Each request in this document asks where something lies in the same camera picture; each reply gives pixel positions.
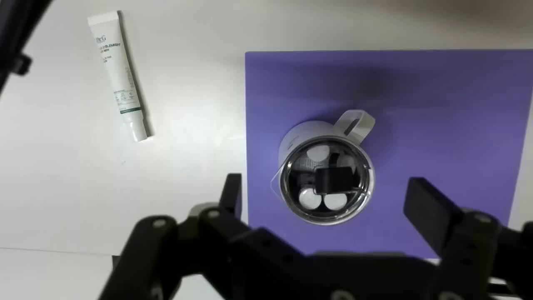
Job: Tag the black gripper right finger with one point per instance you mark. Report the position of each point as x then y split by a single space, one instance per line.
452 234

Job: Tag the purple square mat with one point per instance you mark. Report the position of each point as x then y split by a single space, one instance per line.
433 110

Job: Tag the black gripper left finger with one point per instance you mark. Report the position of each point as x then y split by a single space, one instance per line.
167 259

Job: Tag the white cream tube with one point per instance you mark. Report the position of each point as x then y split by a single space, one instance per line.
119 72

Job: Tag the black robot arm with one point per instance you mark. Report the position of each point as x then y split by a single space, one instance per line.
14 34

